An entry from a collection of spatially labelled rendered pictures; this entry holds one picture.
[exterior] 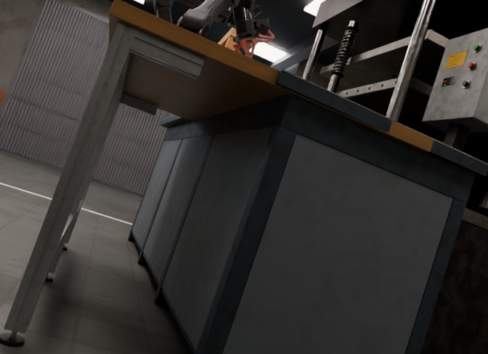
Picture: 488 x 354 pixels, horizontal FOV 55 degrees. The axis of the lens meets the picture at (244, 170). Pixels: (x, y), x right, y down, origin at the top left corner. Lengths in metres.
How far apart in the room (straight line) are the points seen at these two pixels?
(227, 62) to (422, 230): 0.72
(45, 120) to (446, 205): 7.92
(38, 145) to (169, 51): 7.75
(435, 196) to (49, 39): 8.15
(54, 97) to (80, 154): 7.75
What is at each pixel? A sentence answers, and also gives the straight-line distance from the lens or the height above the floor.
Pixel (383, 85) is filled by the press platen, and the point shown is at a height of 1.27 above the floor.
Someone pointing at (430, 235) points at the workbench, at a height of 0.55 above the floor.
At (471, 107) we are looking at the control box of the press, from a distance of 2.06.
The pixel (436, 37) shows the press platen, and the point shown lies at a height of 1.52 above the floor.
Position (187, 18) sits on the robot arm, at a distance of 1.46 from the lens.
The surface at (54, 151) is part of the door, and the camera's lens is 8.79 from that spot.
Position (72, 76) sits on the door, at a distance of 8.88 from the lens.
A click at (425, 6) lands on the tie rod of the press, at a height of 1.59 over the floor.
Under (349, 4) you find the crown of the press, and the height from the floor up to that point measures 1.83.
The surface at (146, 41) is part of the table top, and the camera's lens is 1.14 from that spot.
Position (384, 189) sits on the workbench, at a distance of 1.32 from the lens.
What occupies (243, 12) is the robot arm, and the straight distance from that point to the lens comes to 1.91.
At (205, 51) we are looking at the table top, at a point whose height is 0.77.
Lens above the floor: 0.46
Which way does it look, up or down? 4 degrees up
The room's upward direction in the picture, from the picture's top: 19 degrees clockwise
